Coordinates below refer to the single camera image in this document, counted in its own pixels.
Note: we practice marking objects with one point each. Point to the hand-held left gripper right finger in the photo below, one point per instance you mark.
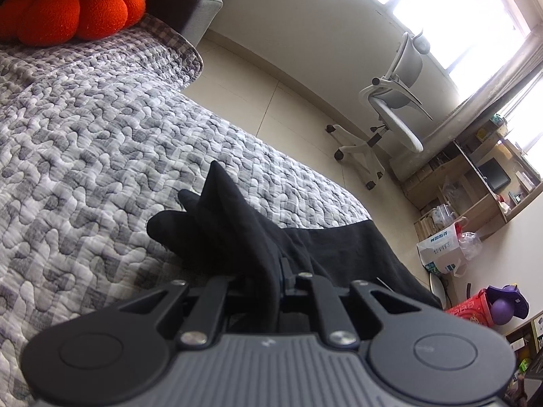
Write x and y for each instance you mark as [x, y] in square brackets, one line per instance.
[292, 284]

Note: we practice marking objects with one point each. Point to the clear plastic storage bags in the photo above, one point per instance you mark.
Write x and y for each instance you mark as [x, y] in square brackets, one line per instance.
[445, 203]

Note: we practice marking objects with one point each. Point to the black t-shirt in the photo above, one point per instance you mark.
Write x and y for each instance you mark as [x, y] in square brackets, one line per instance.
[237, 229]

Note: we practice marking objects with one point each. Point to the round white board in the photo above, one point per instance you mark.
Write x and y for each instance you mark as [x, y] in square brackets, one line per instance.
[437, 290]

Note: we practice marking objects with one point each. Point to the clear plastic bag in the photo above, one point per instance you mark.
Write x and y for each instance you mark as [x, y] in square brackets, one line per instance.
[470, 246]

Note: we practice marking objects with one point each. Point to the grey window curtain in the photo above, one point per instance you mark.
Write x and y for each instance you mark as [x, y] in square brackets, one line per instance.
[475, 106]

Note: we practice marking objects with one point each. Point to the purple ball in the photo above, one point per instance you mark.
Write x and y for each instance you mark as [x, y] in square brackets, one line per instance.
[501, 311]

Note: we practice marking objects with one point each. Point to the white paper shopping bag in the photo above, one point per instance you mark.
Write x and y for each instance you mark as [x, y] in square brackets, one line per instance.
[439, 250]

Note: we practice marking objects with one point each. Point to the wooden desk with shelves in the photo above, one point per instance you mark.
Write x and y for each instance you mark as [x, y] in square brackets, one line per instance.
[479, 207]

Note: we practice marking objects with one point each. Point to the white cabinet with wooden legs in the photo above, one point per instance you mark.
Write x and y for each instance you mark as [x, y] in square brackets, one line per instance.
[530, 335]

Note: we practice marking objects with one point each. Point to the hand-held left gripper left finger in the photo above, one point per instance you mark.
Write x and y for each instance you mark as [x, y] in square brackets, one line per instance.
[220, 292]

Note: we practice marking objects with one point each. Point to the grey checked quilt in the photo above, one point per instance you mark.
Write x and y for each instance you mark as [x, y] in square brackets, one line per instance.
[106, 135]

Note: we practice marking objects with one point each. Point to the black monitor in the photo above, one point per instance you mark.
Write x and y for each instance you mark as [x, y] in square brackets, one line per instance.
[492, 174]

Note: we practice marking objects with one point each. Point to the white office chair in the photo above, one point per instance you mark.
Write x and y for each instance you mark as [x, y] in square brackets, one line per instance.
[398, 123]

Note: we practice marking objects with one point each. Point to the red printed bucket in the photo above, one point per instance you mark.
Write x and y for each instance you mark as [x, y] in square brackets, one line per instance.
[471, 309]

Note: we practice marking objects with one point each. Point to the orange pumpkin cushion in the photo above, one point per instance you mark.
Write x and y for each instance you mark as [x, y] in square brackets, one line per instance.
[72, 12]

